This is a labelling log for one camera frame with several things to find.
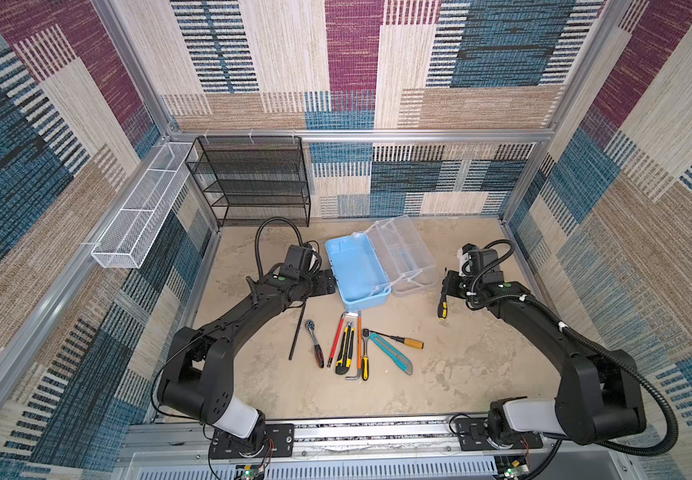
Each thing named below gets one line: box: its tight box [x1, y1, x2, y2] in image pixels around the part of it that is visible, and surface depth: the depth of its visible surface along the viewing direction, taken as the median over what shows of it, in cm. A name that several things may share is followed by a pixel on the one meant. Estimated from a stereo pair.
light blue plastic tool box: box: [325, 216, 438, 312], surface depth 101 cm
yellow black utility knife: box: [335, 320, 355, 375], surface depth 88 cm
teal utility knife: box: [369, 332, 413, 376], surface depth 88 cm
